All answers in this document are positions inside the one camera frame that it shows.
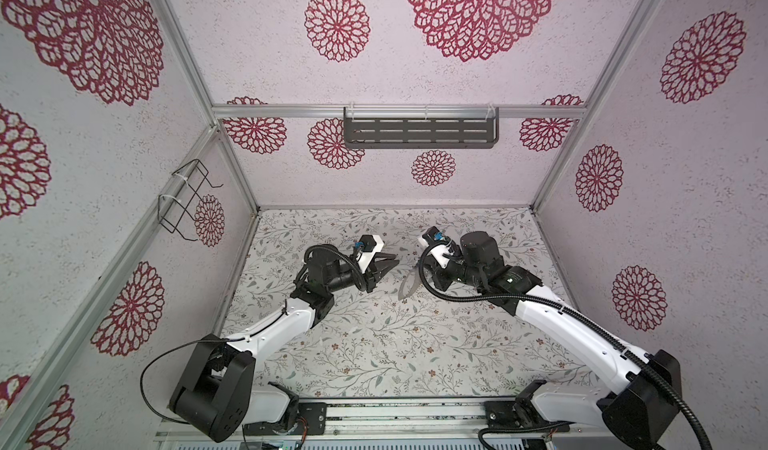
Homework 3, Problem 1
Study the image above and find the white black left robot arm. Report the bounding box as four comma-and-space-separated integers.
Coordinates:
168, 235, 399, 443

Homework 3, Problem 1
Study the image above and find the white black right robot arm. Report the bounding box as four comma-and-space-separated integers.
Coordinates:
417, 227, 682, 449

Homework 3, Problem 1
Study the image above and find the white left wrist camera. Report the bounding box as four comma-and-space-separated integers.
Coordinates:
353, 234, 384, 272

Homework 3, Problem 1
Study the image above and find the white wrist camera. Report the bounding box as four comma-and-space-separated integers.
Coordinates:
353, 234, 384, 272
418, 226, 462, 271

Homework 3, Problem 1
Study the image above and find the black corrugated left cable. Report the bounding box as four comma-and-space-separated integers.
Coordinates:
296, 244, 368, 289

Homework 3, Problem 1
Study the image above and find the black corrugated cable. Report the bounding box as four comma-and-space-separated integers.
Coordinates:
296, 244, 368, 289
418, 242, 714, 450

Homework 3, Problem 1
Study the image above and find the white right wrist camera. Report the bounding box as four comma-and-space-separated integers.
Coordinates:
418, 226, 462, 271

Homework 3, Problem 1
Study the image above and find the black corrugated right cable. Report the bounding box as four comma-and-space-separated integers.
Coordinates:
418, 242, 714, 450

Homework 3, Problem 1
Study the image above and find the thin black left cable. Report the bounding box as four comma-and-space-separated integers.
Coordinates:
139, 305, 289, 425

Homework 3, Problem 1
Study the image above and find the grey slotted wall shelf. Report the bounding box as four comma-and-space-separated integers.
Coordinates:
342, 108, 500, 150

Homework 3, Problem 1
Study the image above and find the black wire wall basket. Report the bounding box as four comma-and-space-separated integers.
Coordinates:
156, 159, 226, 248

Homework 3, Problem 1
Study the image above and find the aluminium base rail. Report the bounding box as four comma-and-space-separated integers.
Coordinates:
148, 396, 611, 449

